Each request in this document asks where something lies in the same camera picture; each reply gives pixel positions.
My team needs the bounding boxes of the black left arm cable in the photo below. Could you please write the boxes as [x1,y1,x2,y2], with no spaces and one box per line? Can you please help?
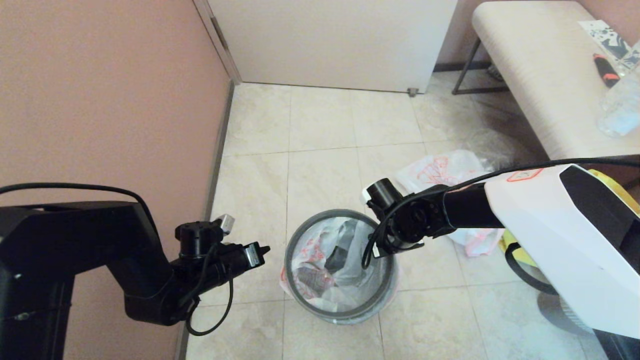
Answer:
[0,182,235,337]

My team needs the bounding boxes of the used white red plastic bag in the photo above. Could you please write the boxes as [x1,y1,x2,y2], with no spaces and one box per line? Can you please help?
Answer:
[397,149,506,258]

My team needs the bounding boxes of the clear water bottle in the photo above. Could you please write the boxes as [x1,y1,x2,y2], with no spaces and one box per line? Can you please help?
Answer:
[597,42,640,138]

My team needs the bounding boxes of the white wood bench metal legs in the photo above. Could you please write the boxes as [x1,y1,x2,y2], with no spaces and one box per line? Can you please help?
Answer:
[452,0,640,161]

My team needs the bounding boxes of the white red-print plastic bag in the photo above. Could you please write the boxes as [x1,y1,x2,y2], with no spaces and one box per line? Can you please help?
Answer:
[279,216,399,313]

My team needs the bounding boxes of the black white printed paper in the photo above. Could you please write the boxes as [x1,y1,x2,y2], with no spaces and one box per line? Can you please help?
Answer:
[578,19,633,61]

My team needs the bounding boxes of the yellow fabric bag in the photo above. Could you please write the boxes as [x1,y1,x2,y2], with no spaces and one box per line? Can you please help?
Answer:
[500,169,640,266]

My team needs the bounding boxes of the orange black hand tool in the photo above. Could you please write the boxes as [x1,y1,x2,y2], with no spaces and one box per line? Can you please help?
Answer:
[593,52,621,88]

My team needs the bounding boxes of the grey door frame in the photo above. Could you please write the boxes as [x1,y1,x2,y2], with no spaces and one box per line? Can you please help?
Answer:
[194,0,243,86]

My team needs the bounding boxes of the clear plastic bag dark contents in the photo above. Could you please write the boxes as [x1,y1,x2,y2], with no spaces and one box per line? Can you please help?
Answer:
[470,129,538,171]

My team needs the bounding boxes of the grey bin rim ring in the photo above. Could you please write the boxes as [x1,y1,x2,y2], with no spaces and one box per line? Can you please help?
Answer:
[284,209,396,323]

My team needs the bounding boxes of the white door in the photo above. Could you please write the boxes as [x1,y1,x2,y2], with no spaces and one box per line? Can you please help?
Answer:
[207,0,458,95]

